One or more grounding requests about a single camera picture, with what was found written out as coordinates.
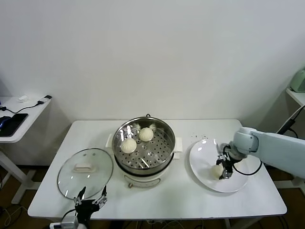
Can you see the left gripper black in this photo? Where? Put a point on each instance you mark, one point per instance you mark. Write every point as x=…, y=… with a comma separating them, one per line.
x=85, y=208

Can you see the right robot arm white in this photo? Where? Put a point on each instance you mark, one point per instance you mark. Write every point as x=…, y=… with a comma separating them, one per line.
x=274, y=145

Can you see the steel steamer basket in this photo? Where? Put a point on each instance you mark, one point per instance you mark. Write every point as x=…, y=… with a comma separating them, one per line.
x=143, y=159

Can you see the white steamed baozi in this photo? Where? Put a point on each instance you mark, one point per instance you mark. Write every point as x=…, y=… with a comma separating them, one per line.
x=128, y=145
x=216, y=171
x=146, y=134

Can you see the white side table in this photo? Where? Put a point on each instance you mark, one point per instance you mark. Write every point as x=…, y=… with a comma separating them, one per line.
x=33, y=117

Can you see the black power adapter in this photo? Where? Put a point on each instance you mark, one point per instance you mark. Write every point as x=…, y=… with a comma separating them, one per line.
x=287, y=126

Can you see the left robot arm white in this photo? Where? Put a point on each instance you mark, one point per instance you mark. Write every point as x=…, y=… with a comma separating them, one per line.
x=71, y=224

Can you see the black white charger plug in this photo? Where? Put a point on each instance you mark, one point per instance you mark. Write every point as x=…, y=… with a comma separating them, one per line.
x=46, y=97

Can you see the white electric cooking pot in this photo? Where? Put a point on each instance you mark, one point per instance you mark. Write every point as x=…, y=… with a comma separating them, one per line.
x=143, y=181

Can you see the white shelf table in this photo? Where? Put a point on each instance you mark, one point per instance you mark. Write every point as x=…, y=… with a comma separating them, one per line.
x=297, y=96

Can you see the mint green appliance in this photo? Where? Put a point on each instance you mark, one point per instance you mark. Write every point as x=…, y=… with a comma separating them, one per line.
x=299, y=82

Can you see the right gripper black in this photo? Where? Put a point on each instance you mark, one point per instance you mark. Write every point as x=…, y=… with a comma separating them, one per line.
x=228, y=162

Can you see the white round plate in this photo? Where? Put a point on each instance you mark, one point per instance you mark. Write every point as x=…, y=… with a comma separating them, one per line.
x=205, y=152

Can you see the blue computer mouse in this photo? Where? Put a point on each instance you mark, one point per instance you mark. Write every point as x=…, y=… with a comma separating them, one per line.
x=3, y=121

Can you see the small white object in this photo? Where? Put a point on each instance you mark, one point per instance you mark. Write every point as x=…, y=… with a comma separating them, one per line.
x=23, y=98

